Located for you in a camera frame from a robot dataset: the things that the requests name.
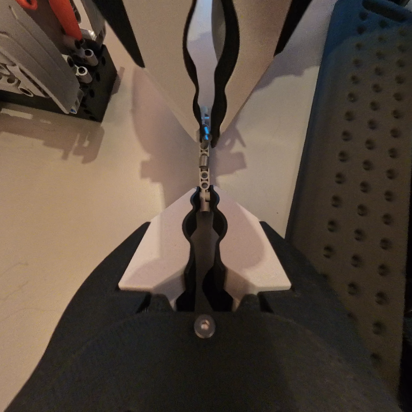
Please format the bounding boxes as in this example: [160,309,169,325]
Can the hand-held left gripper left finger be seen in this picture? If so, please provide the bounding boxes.
[118,188,198,311]

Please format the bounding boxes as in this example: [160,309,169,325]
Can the grey orange toy brick model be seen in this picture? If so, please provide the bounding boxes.
[0,0,118,123]

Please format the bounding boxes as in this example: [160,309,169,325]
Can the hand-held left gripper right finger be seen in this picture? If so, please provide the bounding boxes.
[209,188,292,311]

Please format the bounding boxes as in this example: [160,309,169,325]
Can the grey long toy brick beam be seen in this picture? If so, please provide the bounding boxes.
[198,106,214,214]

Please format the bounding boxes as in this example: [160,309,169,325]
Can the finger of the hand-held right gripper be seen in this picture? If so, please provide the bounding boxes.
[211,0,293,147]
[124,0,202,143]

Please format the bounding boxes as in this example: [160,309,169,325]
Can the grey curved toy brick panel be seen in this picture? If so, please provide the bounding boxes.
[0,0,85,114]
[72,0,107,41]

